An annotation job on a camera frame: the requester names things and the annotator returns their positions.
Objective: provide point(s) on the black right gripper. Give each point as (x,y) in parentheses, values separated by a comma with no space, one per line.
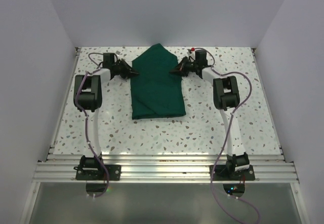
(178,70)

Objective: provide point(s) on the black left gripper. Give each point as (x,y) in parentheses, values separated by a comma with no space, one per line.
(129,72)

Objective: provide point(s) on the dark green surgical cloth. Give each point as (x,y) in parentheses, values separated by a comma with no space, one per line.
(155,92)

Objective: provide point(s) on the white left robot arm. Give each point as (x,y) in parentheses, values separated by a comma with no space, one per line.
(88,99)

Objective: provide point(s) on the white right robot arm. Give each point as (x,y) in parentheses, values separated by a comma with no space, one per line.
(226,99)

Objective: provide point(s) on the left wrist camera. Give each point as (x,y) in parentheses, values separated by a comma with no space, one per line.
(109,60)

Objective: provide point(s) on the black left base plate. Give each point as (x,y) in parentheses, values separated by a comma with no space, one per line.
(114,172)

